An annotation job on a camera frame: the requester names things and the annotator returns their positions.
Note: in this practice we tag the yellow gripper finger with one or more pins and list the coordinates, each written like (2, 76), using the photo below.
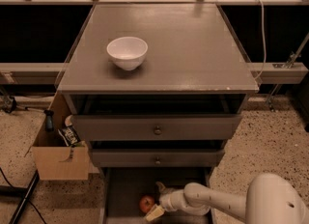
(163, 189)
(154, 213)

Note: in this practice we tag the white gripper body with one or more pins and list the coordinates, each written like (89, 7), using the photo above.
(166, 199)

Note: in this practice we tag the red apple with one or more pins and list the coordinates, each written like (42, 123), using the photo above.
(146, 203)

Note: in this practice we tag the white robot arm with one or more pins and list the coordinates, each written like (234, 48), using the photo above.
(269, 200)

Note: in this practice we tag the bottom grey open drawer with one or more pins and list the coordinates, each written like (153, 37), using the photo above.
(126, 186)

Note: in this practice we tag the middle grey drawer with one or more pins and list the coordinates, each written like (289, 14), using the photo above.
(156, 157)

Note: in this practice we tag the grey drawer cabinet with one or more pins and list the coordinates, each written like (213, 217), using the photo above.
(193, 68)

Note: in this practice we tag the top grey drawer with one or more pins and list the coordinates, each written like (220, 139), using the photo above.
(136, 128)

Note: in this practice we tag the dark snack packet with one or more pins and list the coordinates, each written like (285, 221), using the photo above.
(69, 136)

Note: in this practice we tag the cardboard box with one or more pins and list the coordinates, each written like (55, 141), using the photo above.
(54, 160)

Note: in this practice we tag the dark blue bottle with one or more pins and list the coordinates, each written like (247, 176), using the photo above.
(49, 126)

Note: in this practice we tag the black floor bar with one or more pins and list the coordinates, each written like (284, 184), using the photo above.
(23, 194)

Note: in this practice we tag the white ceramic bowl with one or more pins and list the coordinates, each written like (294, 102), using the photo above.
(127, 53)

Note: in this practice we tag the metal clamp stand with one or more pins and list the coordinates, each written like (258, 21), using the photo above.
(10, 104)

